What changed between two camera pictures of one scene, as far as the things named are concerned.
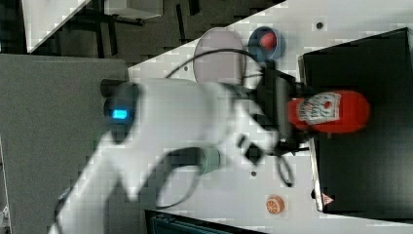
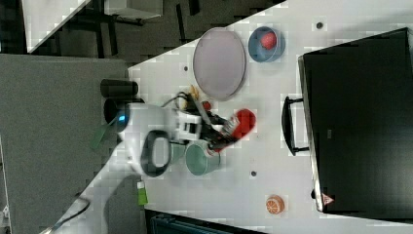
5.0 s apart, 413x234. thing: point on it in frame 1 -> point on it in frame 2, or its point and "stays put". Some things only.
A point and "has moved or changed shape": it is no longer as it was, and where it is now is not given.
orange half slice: [275, 205] stays put
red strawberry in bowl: [268, 41] stays put
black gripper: [275, 92] -> [210, 136]
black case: [367, 172] stays put
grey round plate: [220, 67] stays put
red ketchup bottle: [339, 111] has moved or changed shape
